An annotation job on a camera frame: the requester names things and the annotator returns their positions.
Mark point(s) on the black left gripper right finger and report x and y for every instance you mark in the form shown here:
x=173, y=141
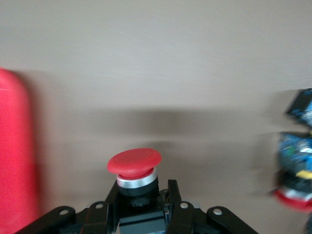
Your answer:
x=185, y=219

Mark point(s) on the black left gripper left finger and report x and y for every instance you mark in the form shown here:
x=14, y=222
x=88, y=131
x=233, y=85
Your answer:
x=97, y=219

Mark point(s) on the red push button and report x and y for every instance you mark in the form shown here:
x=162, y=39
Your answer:
x=295, y=156
x=134, y=161

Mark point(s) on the red plastic tray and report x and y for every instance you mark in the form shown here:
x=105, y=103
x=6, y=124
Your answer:
x=14, y=151

